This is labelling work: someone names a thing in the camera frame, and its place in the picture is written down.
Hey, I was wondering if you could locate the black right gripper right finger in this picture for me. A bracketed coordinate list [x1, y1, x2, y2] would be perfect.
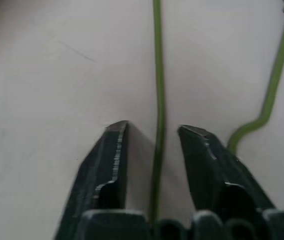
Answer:
[177, 124, 275, 218]

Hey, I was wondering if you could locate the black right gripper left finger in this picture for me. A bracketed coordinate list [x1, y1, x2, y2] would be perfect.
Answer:
[52, 120, 129, 240]

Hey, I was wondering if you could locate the green wire hanger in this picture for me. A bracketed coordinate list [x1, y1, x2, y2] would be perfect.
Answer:
[149, 0, 284, 226]

